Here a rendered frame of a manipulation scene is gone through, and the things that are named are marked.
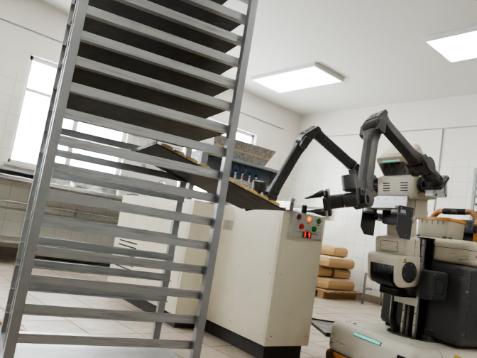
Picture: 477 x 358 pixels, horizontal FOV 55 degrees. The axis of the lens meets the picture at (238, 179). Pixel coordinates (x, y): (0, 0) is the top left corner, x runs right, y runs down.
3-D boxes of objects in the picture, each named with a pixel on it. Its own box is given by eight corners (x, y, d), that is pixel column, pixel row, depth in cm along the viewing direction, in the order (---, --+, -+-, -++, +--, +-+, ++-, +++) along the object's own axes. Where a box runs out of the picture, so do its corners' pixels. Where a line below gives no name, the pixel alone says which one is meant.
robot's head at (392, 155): (401, 167, 261) (390, 145, 257) (431, 165, 242) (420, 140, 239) (385, 181, 255) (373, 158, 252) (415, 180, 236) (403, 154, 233)
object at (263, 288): (196, 329, 307) (218, 196, 317) (238, 329, 326) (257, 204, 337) (261, 362, 249) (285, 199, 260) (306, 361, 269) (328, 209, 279)
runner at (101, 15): (240, 69, 184) (242, 62, 184) (244, 67, 181) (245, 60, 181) (74, 13, 155) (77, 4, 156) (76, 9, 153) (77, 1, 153)
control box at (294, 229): (287, 235, 261) (290, 210, 263) (316, 240, 274) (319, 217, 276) (291, 235, 258) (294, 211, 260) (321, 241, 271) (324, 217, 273)
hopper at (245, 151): (190, 154, 339) (194, 136, 341) (250, 170, 371) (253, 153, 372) (211, 152, 315) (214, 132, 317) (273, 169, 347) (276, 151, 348)
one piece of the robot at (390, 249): (391, 283, 266) (392, 177, 269) (447, 295, 232) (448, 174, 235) (355, 285, 254) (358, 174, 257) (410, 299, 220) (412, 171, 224)
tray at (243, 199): (240, 208, 225) (241, 205, 225) (284, 211, 189) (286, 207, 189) (128, 153, 201) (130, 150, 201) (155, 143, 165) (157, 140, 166)
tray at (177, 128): (191, 143, 214) (192, 140, 214) (228, 133, 178) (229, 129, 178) (55, 109, 187) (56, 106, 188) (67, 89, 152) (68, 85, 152)
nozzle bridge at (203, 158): (171, 197, 332) (179, 152, 336) (250, 213, 373) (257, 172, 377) (194, 199, 305) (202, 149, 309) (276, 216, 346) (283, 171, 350)
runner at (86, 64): (233, 113, 181) (235, 105, 182) (236, 111, 179) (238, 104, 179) (64, 63, 153) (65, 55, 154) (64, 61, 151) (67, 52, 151)
